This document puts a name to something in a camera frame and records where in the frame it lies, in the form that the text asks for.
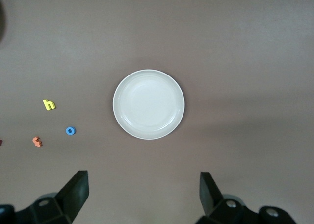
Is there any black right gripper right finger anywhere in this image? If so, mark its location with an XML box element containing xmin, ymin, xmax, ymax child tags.
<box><xmin>195</xmin><ymin>172</ymin><xmax>297</xmax><ymax>224</ymax></box>

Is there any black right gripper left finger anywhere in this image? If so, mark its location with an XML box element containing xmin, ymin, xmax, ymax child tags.
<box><xmin>0</xmin><ymin>170</ymin><xmax>89</xmax><ymax>224</ymax></box>

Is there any yellow foam letter h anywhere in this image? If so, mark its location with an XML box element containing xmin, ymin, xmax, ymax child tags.
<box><xmin>43</xmin><ymin>99</ymin><xmax>56</xmax><ymax>111</ymax></box>

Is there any beige brown round plate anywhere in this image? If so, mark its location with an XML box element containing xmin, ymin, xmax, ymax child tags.
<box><xmin>112</xmin><ymin>69</ymin><xmax>185</xmax><ymax>140</ymax></box>

